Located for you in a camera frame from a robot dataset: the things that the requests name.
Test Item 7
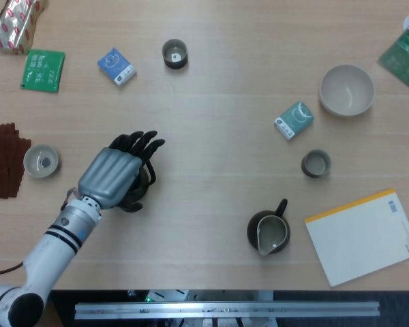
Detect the brown cloth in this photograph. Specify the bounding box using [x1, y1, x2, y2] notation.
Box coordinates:
[0, 122, 33, 199]

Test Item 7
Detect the black cast iron teapot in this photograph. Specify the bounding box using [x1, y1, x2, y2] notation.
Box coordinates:
[122, 159, 157, 207]

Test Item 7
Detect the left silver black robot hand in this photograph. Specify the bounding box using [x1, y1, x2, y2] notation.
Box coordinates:
[77, 129, 167, 213]

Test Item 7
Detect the dark olive ceramic cup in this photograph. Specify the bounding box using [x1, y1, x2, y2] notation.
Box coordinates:
[162, 39, 189, 70]
[301, 149, 332, 178]

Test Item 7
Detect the dark ceramic pouring pitcher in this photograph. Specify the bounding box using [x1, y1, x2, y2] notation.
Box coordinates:
[247, 198, 290, 256]

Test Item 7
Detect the large green tea package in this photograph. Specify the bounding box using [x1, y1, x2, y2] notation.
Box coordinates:
[376, 12, 409, 96]

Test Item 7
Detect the brown arm cable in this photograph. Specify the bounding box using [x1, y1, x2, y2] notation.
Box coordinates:
[0, 261, 25, 277]

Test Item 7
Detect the green tissue pack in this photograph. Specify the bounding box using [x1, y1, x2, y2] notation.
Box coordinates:
[273, 101, 315, 140]

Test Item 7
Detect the blue tissue pack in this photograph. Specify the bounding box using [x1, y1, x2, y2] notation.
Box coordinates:
[97, 47, 138, 87]

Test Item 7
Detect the aluminium rail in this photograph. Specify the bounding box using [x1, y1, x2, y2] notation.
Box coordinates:
[74, 300, 381, 320]

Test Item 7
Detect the green tea sachet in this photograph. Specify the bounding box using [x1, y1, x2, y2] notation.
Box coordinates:
[20, 49, 66, 93]

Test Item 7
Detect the gold red foil bag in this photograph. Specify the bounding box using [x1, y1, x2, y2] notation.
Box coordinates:
[0, 0, 50, 55]

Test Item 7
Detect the beige ceramic bowl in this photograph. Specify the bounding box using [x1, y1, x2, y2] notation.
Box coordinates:
[319, 64, 376, 118]

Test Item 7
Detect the white notepad orange strip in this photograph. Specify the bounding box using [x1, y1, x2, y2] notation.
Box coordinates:
[304, 188, 409, 287]

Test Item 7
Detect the small pale shallow teacup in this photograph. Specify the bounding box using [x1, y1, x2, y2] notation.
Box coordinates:
[23, 144, 61, 178]

